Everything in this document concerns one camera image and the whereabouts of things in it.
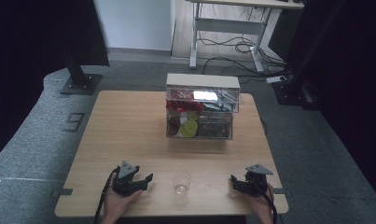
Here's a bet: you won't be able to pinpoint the yellow-green round packet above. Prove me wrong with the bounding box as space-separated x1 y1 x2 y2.
179 119 199 138

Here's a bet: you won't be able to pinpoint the dark brown packets pile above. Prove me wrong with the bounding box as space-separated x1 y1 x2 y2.
198 113 233 139

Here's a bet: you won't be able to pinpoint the clear acrylic drawer organizer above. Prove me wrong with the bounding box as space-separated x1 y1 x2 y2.
165 73 242 140

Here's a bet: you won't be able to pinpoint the black floor cables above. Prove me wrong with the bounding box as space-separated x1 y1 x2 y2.
197 29 289 84

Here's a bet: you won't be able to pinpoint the clear plastic cup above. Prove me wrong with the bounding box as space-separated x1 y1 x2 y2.
171 170 194 196

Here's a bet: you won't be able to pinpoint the white power strip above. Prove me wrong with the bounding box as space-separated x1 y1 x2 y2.
266 75 286 85

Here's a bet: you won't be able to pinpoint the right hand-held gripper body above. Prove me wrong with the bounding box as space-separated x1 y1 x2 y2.
244 163 274 197

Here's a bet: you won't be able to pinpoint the white frame desk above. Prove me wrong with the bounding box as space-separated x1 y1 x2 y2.
185 0 305 74

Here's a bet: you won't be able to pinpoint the person's left hand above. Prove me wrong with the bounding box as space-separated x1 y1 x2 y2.
102 173 144 224

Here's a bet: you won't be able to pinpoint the black metal stand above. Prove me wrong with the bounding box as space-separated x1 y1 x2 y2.
272 0 348 111

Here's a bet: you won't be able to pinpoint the hand-held gripper cable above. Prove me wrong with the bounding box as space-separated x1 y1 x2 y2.
92 167 120 224
253 181 279 224

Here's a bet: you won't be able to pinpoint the left hand-held gripper cable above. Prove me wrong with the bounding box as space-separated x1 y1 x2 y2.
92 167 120 224

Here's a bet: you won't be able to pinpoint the silver teal packets pile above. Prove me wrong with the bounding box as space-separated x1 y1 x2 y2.
203 91 240 112

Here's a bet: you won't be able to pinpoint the right hand-held gripper cable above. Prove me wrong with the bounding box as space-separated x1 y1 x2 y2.
253 181 279 224

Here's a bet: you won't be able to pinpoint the person's right hand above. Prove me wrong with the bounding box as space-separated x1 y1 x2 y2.
245 183 275 224

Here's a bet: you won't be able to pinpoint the black stand with base plate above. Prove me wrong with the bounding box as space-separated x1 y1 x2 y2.
59 50 103 96

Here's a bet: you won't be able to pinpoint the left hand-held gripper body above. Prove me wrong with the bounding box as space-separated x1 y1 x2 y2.
112 161 141 198

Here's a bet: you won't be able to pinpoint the grey floor socket cover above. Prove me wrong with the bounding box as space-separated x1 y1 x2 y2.
63 112 86 133

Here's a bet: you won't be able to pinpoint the red packets pile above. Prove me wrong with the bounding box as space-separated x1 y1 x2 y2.
166 89 205 114

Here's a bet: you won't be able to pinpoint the black curtain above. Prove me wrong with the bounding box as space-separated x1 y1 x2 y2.
286 0 376 206
0 0 110 164

